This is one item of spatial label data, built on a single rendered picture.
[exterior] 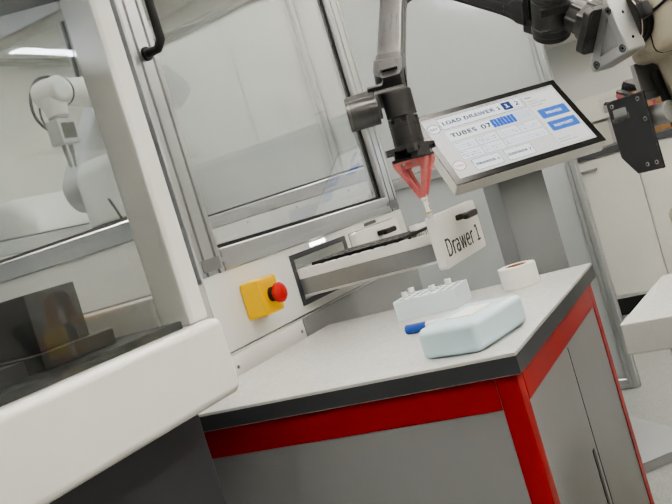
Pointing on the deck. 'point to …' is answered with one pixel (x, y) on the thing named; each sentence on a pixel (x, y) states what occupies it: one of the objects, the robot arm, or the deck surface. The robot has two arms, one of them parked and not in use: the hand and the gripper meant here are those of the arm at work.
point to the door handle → (154, 32)
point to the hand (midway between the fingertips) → (422, 192)
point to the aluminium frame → (194, 223)
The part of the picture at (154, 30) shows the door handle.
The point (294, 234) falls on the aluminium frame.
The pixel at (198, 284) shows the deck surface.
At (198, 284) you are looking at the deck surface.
